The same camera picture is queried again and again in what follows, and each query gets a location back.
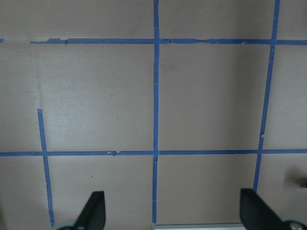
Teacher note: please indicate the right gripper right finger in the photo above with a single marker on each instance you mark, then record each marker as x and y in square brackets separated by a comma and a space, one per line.
[255, 214]

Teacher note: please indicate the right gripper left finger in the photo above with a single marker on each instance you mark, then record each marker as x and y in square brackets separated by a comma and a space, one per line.
[92, 216]

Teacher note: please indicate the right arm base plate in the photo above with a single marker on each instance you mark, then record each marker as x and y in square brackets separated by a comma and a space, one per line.
[227, 226]

